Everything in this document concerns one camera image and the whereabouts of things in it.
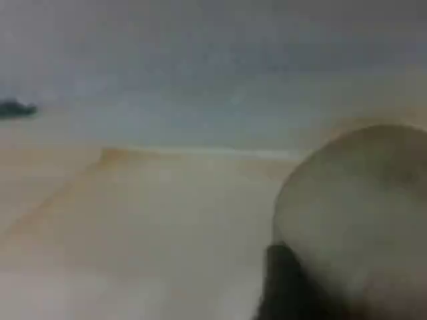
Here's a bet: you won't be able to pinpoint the round egg yolk pastry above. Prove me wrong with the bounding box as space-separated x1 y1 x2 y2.
272 125 427 320

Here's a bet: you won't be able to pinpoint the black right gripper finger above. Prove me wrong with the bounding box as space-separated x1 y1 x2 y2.
256 245 338 320

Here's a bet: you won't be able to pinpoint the white canvas handbag green handles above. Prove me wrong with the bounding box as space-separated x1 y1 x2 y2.
0 98 427 320

